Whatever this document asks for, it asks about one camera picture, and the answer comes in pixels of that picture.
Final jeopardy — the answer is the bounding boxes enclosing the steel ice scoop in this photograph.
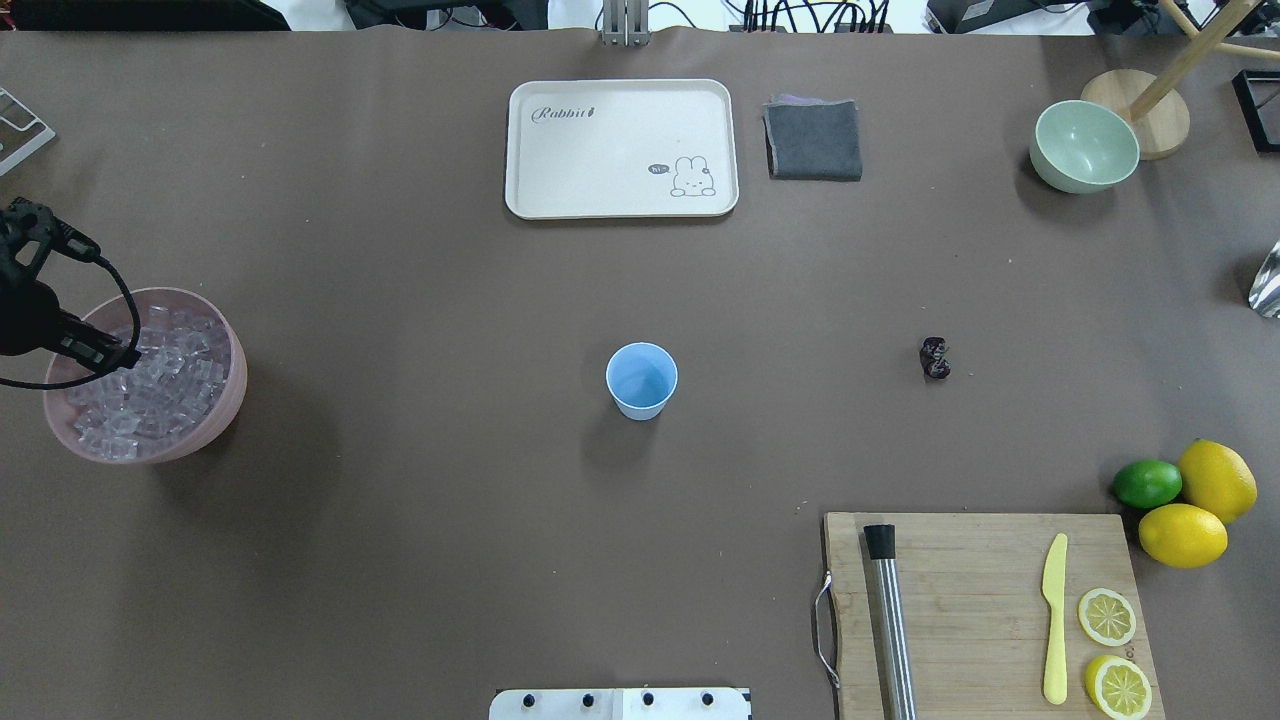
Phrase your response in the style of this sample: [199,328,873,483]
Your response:
[1245,241,1280,319]

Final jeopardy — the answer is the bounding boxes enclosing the lemon half upper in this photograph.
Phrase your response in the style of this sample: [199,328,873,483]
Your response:
[1083,653,1155,719]

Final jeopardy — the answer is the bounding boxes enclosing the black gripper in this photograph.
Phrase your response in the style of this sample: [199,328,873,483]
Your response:
[1,281,141,373]

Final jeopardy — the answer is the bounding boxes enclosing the pink bowl of ice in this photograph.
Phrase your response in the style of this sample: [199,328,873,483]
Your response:
[44,287,248,465]

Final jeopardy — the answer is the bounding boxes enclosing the yellow lemon front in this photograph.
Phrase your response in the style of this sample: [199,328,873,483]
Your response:
[1138,503,1229,569]

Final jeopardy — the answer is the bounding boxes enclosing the dark red cherries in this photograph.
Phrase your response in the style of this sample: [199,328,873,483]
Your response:
[919,336,951,380]

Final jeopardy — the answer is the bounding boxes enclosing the steel muddler black tip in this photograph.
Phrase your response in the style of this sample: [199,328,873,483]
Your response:
[863,524,918,719]

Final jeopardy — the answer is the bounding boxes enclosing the wooden cup stand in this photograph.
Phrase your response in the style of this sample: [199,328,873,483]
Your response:
[1080,1,1277,160]

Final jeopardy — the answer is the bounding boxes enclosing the green lime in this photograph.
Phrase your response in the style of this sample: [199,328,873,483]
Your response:
[1111,459,1183,510]

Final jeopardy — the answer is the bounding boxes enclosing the yellow plastic knife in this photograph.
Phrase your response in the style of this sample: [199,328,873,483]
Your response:
[1041,533,1069,706]

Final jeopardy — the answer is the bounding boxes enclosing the yellow lemon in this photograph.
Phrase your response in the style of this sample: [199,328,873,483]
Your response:
[1176,438,1258,524]
[1138,503,1229,569]

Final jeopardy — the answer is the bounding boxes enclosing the cream rabbit tray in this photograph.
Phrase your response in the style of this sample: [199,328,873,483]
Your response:
[504,78,740,222]

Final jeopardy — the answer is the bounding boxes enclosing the light blue plastic cup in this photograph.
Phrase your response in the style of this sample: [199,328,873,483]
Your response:
[605,342,678,421]

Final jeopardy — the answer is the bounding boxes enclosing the lemon slice lower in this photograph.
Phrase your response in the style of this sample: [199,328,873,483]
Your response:
[1076,587,1138,648]

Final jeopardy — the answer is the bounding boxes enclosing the grey folded cloth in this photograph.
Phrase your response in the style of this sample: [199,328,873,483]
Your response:
[763,94,863,181]

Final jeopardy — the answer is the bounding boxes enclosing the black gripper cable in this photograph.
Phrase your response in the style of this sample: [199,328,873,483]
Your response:
[0,197,143,391]

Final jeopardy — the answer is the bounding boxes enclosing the yellow lemon rear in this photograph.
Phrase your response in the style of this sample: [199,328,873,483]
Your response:
[1176,438,1258,524]

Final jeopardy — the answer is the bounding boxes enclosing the mint green bowl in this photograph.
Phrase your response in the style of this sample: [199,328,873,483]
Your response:
[1029,100,1140,195]

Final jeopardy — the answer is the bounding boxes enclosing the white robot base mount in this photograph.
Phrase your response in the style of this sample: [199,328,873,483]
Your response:
[488,685,753,719]

